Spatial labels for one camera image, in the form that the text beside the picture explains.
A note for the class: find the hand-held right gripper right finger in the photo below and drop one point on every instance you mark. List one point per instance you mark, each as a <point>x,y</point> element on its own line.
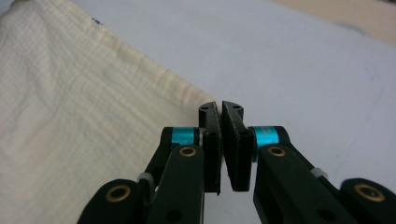
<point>238,149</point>

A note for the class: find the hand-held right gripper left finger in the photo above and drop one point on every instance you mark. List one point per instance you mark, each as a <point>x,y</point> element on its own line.
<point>211,146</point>

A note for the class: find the cream printed cloth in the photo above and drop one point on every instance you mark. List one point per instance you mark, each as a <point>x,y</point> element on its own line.
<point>77,109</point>

